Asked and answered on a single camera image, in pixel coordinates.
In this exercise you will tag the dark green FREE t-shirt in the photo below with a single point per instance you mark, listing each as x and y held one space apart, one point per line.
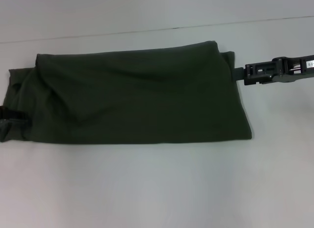
135 98

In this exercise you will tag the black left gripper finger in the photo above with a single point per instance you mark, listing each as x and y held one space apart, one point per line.
14 122
14 114

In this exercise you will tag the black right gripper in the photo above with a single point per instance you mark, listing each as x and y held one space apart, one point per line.
296 68

